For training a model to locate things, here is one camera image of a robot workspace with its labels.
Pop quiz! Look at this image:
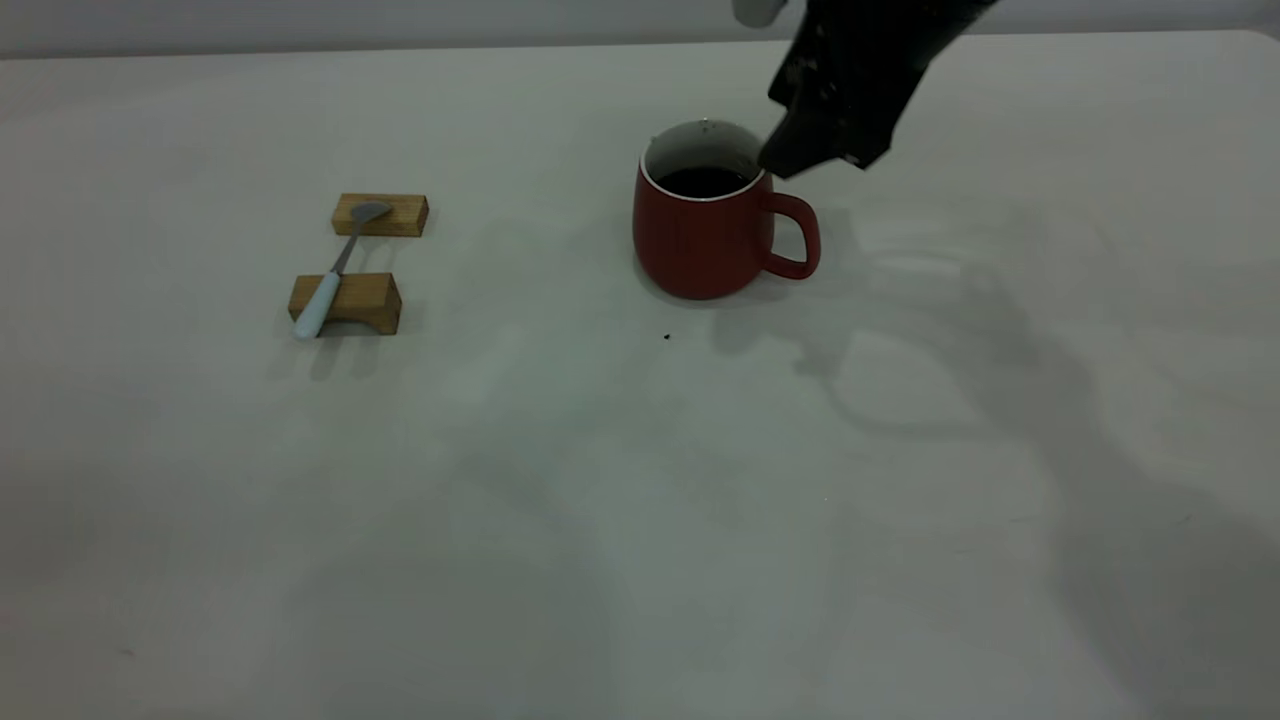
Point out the spoon with white handle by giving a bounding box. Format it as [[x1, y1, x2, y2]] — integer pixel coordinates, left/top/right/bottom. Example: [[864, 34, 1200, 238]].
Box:
[[293, 201, 393, 341]]

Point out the arched wooden block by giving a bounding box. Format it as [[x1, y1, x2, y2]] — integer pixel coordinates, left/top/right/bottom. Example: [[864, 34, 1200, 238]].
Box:
[[288, 272, 403, 337]]

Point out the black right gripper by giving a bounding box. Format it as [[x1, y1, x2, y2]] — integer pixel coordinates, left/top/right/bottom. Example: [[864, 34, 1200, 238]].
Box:
[[758, 0, 1001, 182]]

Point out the dark coffee liquid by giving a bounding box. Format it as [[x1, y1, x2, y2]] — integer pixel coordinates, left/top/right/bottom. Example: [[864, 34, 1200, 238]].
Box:
[[655, 166, 753, 199]]

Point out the red ceramic mug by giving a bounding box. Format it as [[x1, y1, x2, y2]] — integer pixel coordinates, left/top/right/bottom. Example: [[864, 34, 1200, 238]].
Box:
[[632, 120, 822, 301]]

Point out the plain rectangular wooden block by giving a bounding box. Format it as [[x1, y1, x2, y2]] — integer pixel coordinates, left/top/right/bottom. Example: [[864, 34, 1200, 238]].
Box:
[[332, 193, 430, 238]]

